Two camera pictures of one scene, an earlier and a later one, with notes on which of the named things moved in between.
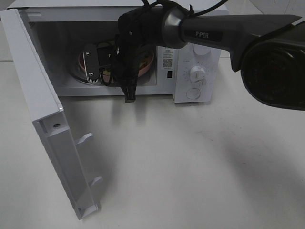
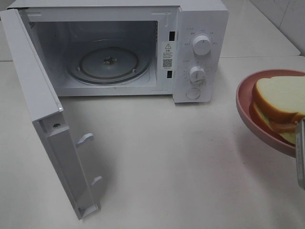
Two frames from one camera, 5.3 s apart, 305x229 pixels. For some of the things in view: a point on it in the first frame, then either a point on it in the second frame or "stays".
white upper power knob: [200, 49] stays
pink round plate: [145, 64] to [244, 99]
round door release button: [193, 93] stays
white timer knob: [197, 74] stays
